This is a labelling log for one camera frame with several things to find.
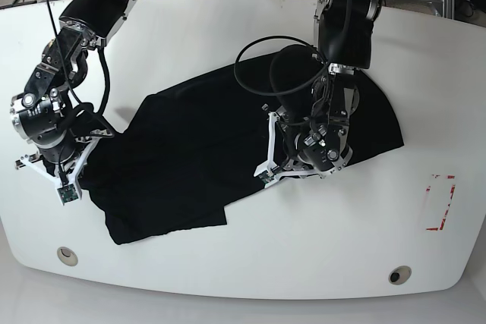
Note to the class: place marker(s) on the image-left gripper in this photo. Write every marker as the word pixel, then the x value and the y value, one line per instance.
pixel 63 160

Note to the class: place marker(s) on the right table grommet hole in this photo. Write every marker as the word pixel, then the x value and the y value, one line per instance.
pixel 400 275

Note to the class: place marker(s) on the left table grommet hole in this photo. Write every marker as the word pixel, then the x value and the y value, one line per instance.
pixel 67 256

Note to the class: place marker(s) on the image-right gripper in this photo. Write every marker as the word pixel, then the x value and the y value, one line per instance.
pixel 315 145

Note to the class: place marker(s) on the table grommet hole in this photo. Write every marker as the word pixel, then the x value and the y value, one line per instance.
pixel 400 275
pixel 67 256

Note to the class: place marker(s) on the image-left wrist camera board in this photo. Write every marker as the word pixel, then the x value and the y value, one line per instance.
pixel 69 193

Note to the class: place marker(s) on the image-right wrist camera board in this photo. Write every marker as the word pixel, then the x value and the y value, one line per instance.
pixel 267 174

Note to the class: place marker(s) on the black t-shirt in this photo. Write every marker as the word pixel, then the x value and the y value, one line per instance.
pixel 192 149

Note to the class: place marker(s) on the red tape rectangle marking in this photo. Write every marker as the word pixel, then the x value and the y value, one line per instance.
pixel 438 198

